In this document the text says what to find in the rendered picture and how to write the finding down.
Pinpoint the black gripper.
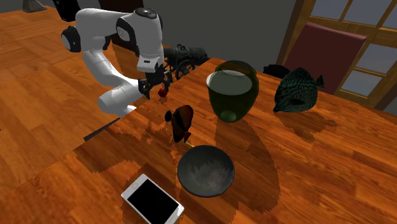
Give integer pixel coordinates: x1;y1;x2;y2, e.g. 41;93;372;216
138;66;174;101

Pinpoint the red and black fish figure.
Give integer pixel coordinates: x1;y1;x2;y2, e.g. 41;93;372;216
164;104;195;144

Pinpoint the black cannon figure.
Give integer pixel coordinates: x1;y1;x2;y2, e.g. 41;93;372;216
163;44;209;81

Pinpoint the green glass vase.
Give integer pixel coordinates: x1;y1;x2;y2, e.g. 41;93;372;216
205;60;260;123

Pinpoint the dark grey bowl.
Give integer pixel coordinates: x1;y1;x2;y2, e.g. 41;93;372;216
177;144;235;198

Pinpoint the white smartphone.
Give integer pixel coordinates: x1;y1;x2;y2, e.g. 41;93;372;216
120;173;185;224

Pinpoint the black box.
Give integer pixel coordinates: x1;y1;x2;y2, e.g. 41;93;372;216
52;0;81;22

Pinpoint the black rounded object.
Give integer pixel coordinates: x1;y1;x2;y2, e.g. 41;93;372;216
263;64;291;80

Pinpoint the dark teal fish figure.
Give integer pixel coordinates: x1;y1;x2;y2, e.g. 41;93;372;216
272;67;325;113

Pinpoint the grey cone-shaped base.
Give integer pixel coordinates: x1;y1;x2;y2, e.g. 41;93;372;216
21;0;48;13

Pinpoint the dark red chair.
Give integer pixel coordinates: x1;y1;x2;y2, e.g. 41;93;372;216
283;20;368;95

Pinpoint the wooden framed window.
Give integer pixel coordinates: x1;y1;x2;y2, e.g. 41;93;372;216
275;0;397;110

